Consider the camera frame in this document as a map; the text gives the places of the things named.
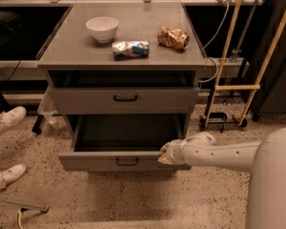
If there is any white power cable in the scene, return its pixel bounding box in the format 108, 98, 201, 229
198, 2, 231, 84

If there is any white sneaker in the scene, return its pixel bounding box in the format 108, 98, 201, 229
0, 106, 27, 135
0, 164, 27, 192

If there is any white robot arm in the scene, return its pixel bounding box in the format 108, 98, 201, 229
158, 128, 286, 229

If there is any grey top drawer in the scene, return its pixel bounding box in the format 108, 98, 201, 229
50, 88, 197, 115

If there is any grey grabber stick tool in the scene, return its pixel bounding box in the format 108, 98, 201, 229
0, 198, 51, 229

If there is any white bowl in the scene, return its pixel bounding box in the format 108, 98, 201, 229
86, 16, 119, 43

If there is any white sneaker lower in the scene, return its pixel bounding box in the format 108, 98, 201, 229
0, 164, 27, 192

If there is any grey drawer cabinet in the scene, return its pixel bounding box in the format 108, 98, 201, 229
35, 2, 208, 173

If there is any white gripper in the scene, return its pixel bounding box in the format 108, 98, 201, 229
158, 139, 186, 165

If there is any white sneaker upper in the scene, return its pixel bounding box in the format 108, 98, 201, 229
0, 106, 27, 135

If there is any crushed gold can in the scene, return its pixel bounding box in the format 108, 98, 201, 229
157, 26, 190, 51

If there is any grey drawer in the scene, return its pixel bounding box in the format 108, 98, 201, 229
50, 88, 197, 115
58, 114, 189, 173

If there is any crushed blue silver can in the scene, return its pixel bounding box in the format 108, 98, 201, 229
112, 41, 150, 60

